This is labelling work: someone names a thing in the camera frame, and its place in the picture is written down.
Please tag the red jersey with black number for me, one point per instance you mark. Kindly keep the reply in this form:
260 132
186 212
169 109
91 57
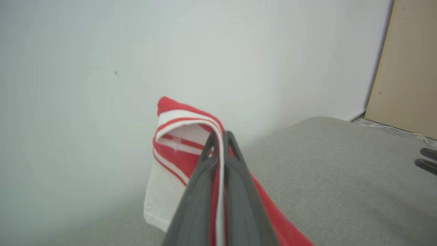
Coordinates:
177 160

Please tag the beige wooden board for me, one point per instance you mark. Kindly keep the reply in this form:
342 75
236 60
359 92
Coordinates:
406 68

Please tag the white baseboard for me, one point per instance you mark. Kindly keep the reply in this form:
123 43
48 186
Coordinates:
355 115

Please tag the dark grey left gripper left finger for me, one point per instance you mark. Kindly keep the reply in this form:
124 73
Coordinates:
194 212

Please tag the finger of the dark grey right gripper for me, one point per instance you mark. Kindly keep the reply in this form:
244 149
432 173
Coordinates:
431 153
428 166

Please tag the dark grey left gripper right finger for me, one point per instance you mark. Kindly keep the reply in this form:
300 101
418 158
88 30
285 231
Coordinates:
244 212

